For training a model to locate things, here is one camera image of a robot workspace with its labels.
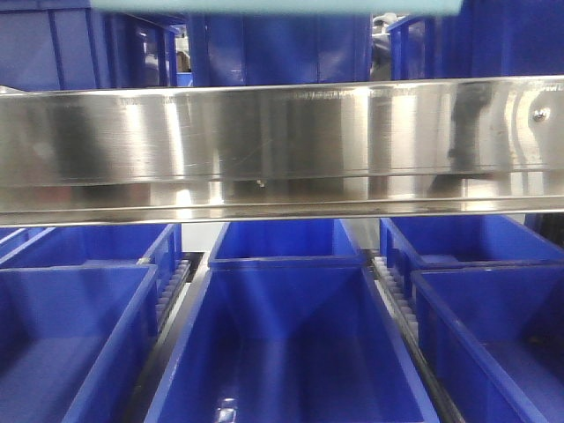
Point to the light blue plastic bin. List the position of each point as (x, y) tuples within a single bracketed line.
[(437, 7)]

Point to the blue bin rear centre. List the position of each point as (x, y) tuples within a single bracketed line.
[(297, 242)]

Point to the white roller track left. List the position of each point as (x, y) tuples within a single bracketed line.
[(171, 291)]

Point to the white roller track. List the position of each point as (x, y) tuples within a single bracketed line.
[(171, 291), (394, 299)]

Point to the white roller track right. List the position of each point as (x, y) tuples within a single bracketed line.
[(394, 299)]

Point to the blue bin front centre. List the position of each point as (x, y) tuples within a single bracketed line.
[(289, 344)]

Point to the blue bin rear right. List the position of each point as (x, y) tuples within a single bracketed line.
[(410, 244)]

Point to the blue bin upper centre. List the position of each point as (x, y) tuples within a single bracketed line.
[(235, 50)]

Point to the blue bin front left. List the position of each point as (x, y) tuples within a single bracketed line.
[(74, 340)]

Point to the blue bin front right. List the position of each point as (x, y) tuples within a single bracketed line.
[(494, 339)]

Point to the blue bin rear left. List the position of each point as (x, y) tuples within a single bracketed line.
[(63, 255)]

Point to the blue bin upper right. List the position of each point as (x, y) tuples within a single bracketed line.
[(485, 39)]

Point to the blue bin upper left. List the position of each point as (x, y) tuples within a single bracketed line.
[(69, 45)]

